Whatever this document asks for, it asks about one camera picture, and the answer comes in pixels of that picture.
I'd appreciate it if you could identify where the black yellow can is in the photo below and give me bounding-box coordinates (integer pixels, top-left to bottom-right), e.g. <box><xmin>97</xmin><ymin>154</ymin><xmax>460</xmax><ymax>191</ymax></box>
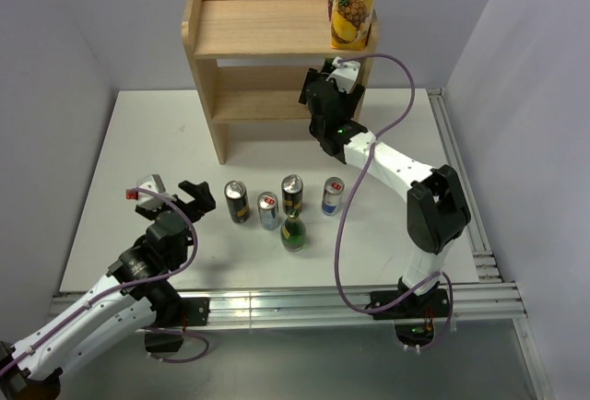
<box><xmin>281</xmin><ymin>174</ymin><xmax>303</xmax><ymax>214</ymax></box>
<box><xmin>224</xmin><ymin>181</ymin><xmax>250</xmax><ymax>223</ymax></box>

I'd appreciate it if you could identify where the blue silver can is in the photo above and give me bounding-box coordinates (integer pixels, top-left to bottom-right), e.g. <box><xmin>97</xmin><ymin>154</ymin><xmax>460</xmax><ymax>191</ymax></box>
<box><xmin>321</xmin><ymin>176</ymin><xmax>345</xmax><ymax>216</ymax></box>
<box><xmin>257</xmin><ymin>192</ymin><xmax>279</xmax><ymax>230</ymax></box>

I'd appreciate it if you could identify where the green yellow-label glass bottle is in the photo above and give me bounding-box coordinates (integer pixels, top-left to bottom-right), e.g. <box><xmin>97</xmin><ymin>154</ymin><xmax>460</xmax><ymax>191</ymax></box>
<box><xmin>280</xmin><ymin>209</ymin><xmax>307</xmax><ymax>252</ymax></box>

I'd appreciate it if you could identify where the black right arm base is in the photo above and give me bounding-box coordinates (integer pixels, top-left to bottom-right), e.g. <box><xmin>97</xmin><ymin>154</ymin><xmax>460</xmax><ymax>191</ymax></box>
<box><xmin>365</xmin><ymin>286</ymin><xmax>450</xmax><ymax>320</ymax></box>

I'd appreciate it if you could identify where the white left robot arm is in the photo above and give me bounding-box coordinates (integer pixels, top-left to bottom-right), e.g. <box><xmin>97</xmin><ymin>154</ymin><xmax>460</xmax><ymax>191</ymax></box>
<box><xmin>1</xmin><ymin>175</ymin><xmax>216</xmax><ymax>398</ymax></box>

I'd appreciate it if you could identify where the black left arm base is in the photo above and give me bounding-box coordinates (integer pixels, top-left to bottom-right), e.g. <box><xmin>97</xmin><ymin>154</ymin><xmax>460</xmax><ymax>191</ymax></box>
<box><xmin>144</xmin><ymin>297</ymin><xmax>210</xmax><ymax>363</ymax></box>

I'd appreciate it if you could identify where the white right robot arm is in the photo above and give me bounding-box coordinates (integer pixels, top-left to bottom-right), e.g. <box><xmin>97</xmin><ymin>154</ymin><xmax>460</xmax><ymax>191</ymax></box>
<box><xmin>299</xmin><ymin>62</ymin><xmax>471</xmax><ymax>317</ymax></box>

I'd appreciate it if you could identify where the wooden shelf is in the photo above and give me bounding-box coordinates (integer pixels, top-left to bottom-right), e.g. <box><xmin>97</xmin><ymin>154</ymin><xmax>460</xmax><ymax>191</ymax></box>
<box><xmin>182</xmin><ymin>0</ymin><xmax>356</xmax><ymax>163</ymax></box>

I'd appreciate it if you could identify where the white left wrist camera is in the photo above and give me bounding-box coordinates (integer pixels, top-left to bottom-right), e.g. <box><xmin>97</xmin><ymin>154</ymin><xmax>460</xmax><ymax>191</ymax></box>
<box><xmin>125</xmin><ymin>174</ymin><xmax>166</xmax><ymax>211</ymax></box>

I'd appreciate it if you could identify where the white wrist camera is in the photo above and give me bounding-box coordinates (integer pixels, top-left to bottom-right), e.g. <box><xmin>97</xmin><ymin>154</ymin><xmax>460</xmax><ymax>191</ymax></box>
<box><xmin>125</xmin><ymin>174</ymin><xmax>166</xmax><ymax>211</ymax></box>
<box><xmin>327</xmin><ymin>57</ymin><xmax>361</xmax><ymax>94</ymax></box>

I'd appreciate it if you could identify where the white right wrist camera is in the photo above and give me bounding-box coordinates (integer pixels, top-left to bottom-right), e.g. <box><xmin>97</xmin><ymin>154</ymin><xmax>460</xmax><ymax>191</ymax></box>
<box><xmin>327</xmin><ymin>57</ymin><xmax>361</xmax><ymax>94</ymax></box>

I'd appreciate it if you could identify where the aluminium front rail frame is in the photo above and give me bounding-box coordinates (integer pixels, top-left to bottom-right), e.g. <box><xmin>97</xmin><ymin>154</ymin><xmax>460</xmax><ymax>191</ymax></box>
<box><xmin>48</xmin><ymin>279</ymin><xmax>529</xmax><ymax>332</ymax></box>

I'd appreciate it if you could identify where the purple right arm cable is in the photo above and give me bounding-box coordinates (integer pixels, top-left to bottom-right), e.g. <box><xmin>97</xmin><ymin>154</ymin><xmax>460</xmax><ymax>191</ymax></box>
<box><xmin>332</xmin><ymin>53</ymin><xmax>457</xmax><ymax>359</ymax></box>

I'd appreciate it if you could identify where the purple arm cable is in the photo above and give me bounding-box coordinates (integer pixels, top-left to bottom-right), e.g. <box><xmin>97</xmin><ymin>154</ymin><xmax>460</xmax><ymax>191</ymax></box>
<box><xmin>0</xmin><ymin>187</ymin><xmax>211</xmax><ymax>376</ymax></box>
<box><xmin>332</xmin><ymin>53</ymin><xmax>457</xmax><ymax>359</ymax></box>

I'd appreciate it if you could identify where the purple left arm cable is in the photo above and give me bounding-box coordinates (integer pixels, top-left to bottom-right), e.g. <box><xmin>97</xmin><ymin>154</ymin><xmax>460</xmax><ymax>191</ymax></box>
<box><xmin>0</xmin><ymin>187</ymin><xmax>211</xmax><ymax>376</ymax></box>

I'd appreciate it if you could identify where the aluminium side rail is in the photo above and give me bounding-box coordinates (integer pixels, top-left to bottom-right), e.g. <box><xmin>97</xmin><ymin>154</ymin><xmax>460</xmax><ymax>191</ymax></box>
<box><xmin>427</xmin><ymin>88</ymin><xmax>502</xmax><ymax>283</ymax></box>

